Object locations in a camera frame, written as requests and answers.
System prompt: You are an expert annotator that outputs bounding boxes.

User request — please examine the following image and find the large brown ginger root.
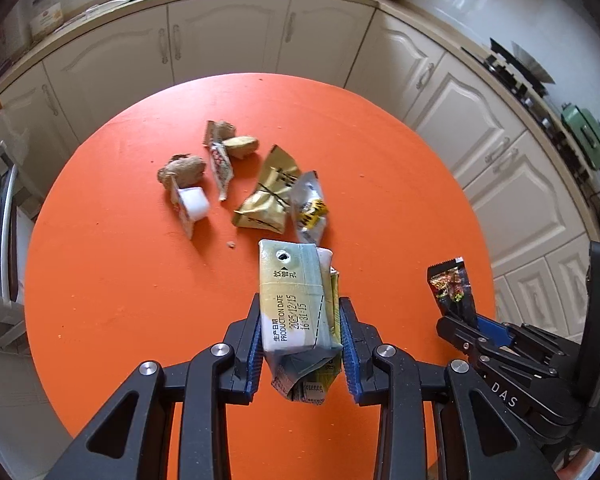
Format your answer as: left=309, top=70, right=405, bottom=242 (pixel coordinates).
left=156, top=153, right=209, bottom=196

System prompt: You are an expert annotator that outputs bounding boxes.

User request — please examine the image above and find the black gas stove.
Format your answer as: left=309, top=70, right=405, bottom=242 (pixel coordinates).
left=462, top=37, right=600, bottom=171

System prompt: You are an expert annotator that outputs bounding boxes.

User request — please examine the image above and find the pale green drink carton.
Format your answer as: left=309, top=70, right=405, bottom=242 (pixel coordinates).
left=257, top=239, right=344, bottom=406

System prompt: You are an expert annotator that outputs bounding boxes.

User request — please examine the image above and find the round orange table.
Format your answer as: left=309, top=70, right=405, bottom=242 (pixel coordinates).
left=0, top=0, right=600, bottom=361

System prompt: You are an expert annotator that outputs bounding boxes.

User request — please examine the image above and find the gold snack wrapper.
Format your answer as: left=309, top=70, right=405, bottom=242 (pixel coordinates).
left=231, top=144, right=302, bottom=235

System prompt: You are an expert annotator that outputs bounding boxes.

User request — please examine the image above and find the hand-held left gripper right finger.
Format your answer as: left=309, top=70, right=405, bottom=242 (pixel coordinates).
left=339, top=296, right=558, bottom=480

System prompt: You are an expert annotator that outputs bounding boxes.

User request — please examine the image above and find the green cooking appliance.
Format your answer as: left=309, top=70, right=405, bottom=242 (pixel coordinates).
left=560, top=102, right=600, bottom=171

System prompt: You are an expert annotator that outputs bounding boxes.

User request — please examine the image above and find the beige kitchen countertop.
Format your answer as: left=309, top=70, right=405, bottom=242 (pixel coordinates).
left=0, top=0, right=600, bottom=246

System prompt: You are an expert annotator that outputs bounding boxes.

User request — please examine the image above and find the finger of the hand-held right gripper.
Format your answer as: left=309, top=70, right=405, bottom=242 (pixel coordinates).
left=474, top=314, right=587, bottom=369
left=435, top=314, right=565, bottom=382

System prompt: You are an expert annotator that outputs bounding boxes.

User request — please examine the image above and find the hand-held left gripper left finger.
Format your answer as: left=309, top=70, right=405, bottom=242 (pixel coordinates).
left=45, top=292, right=268, bottom=480

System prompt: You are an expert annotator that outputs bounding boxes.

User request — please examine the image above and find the labelled plastic jar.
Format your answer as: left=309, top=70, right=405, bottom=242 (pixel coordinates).
left=27, top=0, right=66, bottom=41

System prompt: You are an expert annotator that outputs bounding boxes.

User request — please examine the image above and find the hanging clear plastic bag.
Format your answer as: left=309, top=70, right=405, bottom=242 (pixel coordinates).
left=0, top=110, right=31, bottom=161

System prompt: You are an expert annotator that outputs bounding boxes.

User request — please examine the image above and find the clear wrapper yellow black print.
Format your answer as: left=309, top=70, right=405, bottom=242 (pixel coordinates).
left=290, top=170, right=329, bottom=245

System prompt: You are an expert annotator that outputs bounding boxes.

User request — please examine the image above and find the white shelf rack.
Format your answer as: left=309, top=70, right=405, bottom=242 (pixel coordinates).
left=0, top=285, right=31, bottom=356

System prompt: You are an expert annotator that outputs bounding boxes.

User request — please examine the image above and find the white jelly cup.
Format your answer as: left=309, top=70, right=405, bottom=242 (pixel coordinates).
left=172, top=186, right=211, bottom=238

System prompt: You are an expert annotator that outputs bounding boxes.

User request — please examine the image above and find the dark snack wrapper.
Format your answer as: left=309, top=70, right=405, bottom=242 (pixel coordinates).
left=426, top=256, right=478, bottom=328

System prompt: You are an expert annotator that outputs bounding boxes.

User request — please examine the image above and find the red white candy wrapper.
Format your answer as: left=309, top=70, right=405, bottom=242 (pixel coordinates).
left=202, top=120, right=235, bottom=202

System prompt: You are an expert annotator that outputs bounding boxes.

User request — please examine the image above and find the medium brown ginger piece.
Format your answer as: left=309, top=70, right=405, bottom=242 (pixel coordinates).
left=222, top=135, right=260, bottom=159

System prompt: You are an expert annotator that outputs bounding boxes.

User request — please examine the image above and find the stainless steel oven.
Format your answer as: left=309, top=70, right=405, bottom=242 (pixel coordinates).
left=0, top=150, right=21, bottom=306

